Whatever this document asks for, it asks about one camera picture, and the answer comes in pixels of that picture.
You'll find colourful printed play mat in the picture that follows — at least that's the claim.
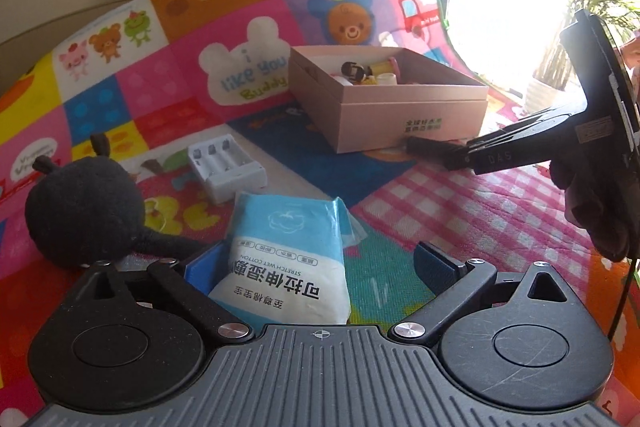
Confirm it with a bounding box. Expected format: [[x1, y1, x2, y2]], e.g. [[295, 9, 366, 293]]
[[0, 0, 640, 427]]

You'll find black cable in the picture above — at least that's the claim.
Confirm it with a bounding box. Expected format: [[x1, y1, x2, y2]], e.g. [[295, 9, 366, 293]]
[[606, 257, 640, 344]]

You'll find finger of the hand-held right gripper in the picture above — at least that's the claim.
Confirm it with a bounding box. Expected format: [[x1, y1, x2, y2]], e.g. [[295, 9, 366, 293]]
[[406, 104, 592, 176]]

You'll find person's right hand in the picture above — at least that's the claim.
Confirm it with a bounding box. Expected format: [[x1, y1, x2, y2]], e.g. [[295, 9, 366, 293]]
[[550, 148, 640, 264]]

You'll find white battery charger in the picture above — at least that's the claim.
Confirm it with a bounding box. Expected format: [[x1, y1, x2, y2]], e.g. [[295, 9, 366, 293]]
[[187, 134, 269, 206]]

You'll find pink cardboard box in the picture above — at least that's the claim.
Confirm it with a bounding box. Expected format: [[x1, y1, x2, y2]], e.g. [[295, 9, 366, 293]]
[[289, 44, 490, 156]]

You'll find blue white wipes packet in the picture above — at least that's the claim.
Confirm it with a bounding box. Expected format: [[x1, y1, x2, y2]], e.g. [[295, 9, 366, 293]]
[[207, 191, 369, 326]]

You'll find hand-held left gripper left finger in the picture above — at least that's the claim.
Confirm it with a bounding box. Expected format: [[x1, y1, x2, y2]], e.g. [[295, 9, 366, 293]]
[[75, 241, 256, 341]]

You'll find small doll red dress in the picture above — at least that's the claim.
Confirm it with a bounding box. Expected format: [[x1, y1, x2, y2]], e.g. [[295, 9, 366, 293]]
[[341, 61, 376, 84]]

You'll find black plush toy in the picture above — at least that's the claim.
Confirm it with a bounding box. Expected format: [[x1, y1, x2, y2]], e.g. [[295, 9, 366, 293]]
[[25, 133, 211, 271]]

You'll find white plant pot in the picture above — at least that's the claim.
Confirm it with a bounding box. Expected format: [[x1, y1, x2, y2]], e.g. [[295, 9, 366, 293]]
[[522, 74, 572, 116]]

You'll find small cream cup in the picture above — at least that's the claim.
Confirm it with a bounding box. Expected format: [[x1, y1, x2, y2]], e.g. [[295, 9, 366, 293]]
[[375, 62, 399, 87]]

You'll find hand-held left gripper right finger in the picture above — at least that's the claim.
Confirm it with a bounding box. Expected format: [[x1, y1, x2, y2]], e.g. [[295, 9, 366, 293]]
[[390, 241, 581, 341]]

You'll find beige sofa back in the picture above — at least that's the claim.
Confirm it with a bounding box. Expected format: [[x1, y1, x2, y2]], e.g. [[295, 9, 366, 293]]
[[0, 0, 157, 54]]

